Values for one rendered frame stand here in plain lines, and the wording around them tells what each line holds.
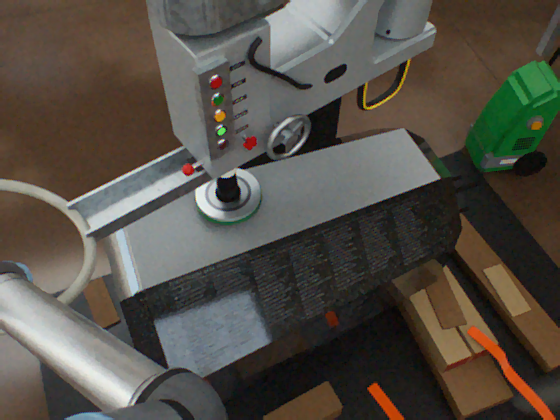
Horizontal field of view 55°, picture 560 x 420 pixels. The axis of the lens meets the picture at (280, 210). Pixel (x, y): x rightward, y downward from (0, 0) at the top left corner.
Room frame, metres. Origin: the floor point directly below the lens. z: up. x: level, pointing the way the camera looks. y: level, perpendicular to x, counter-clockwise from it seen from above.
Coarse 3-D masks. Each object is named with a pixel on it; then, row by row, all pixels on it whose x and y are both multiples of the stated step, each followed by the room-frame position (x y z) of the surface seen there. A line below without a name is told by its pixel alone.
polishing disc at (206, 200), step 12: (216, 180) 1.10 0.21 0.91; (240, 180) 1.10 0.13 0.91; (252, 180) 1.10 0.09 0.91; (204, 192) 1.04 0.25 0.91; (252, 192) 1.05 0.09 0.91; (204, 204) 1.00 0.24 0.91; (216, 204) 1.00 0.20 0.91; (228, 204) 1.00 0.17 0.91; (240, 204) 1.00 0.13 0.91; (252, 204) 1.00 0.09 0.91; (216, 216) 0.95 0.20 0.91; (228, 216) 0.95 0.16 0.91; (240, 216) 0.95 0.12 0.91
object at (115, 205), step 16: (160, 160) 0.98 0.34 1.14; (176, 160) 1.00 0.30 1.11; (128, 176) 0.92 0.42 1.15; (144, 176) 0.94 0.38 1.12; (160, 176) 0.95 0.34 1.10; (176, 176) 0.95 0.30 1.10; (192, 176) 0.92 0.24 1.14; (208, 176) 0.94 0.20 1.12; (96, 192) 0.86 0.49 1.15; (112, 192) 0.88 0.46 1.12; (128, 192) 0.89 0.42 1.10; (144, 192) 0.89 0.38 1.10; (160, 192) 0.86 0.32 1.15; (176, 192) 0.88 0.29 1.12; (80, 208) 0.82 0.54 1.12; (96, 208) 0.83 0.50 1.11; (112, 208) 0.84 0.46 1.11; (128, 208) 0.84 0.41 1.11; (144, 208) 0.82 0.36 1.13; (96, 224) 0.78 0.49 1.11; (112, 224) 0.76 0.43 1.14; (128, 224) 0.79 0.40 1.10; (96, 240) 0.73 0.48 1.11
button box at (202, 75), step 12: (192, 72) 0.90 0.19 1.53; (204, 72) 0.89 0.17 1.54; (216, 72) 0.91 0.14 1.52; (228, 72) 0.93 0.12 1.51; (204, 84) 0.89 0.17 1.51; (228, 84) 0.92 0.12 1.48; (204, 96) 0.88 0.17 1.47; (228, 96) 0.92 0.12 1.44; (204, 108) 0.88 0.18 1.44; (216, 108) 0.90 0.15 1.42; (228, 108) 0.92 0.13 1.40; (204, 120) 0.88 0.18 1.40; (228, 120) 0.92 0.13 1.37; (204, 132) 0.89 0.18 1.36; (228, 132) 0.92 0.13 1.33; (204, 144) 0.89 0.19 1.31; (216, 144) 0.89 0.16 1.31; (228, 144) 0.91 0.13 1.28; (216, 156) 0.89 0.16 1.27
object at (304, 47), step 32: (320, 0) 1.27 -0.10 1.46; (352, 0) 1.23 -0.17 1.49; (384, 0) 1.26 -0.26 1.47; (288, 32) 1.19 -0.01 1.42; (320, 32) 1.18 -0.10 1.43; (352, 32) 1.20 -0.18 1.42; (256, 64) 0.97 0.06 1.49; (288, 64) 1.08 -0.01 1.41; (320, 64) 1.13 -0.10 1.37; (352, 64) 1.21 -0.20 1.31; (384, 64) 1.29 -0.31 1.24; (288, 96) 1.07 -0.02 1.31; (320, 96) 1.14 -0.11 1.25
